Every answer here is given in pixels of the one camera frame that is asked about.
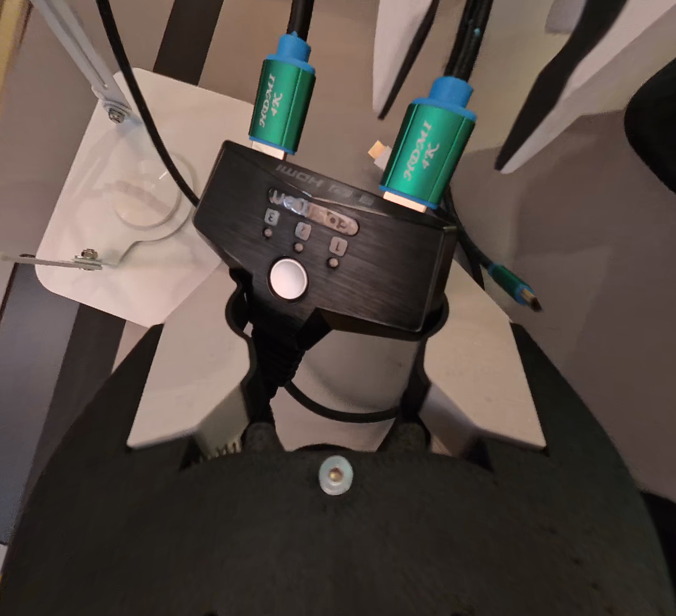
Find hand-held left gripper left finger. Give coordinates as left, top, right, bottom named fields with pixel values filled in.
left=126, top=268, right=275, bottom=457

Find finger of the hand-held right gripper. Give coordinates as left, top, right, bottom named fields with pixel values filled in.
left=495, top=0, right=676, bottom=176
left=372, top=0, right=463, bottom=120

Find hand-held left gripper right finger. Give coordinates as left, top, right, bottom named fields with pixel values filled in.
left=399, top=257, right=548, bottom=457

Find thin black switch cable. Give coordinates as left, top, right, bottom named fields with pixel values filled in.
left=247, top=304, right=405, bottom=424

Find black hdmi switch box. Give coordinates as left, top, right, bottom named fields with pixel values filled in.
left=192, top=140, right=458, bottom=334

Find small green HDMI plug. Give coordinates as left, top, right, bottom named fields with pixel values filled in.
left=445, top=188, right=544, bottom=313

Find dark blue desk pad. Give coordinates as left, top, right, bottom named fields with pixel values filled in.
left=0, top=263, right=80, bottom=538

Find white tablet stand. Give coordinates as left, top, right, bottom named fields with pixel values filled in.
left=0, top=0, right=254, bottom=327

